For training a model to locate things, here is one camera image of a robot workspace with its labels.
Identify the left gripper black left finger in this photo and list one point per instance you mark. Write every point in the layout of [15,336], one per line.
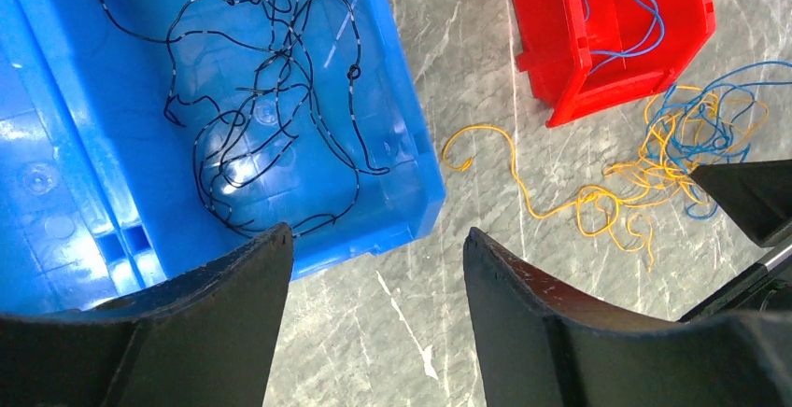
[204,338]

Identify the red plastic bin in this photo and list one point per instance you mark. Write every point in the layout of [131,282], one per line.
[584,56]

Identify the blue double plastic bin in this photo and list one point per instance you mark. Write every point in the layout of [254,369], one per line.
[141,139]

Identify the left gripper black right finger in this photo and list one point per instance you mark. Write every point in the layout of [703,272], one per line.
[542,342]

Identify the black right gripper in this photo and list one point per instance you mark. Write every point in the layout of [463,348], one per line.
[757,198]

